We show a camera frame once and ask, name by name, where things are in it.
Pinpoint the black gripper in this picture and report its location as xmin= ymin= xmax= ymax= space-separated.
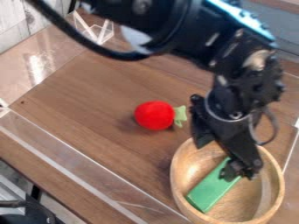
xmin=188 ymin=93 xmax=265 ymax=181

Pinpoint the green rectangular block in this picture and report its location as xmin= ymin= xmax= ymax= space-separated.
xmin=184 ymin=157 xmax=240 ymax=214

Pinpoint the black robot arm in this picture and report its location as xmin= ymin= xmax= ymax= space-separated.
xmin=81 ymin=0 xmax=285 ymax=179

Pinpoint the brown wooden bowl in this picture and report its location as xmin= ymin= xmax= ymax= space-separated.
xmin=169 ymin=140 xmax=285 ymax=224

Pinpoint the red plush tomato toy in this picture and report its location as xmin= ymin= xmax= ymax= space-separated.
xmin=135 ymin=101 xmax=188 ymax=130

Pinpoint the clear acrylic front wall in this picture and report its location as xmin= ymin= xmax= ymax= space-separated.
xmin=0 ymin=108 xmax=191 ymax=224

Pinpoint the black clamp with cable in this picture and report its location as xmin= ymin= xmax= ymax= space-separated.
xmin=0 ymin=196 xmax=65 ymax=224

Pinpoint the clear acrylic corner bracket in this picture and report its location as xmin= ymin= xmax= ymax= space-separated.
xmin=72 ymin=11 xmax=115 ymax=46

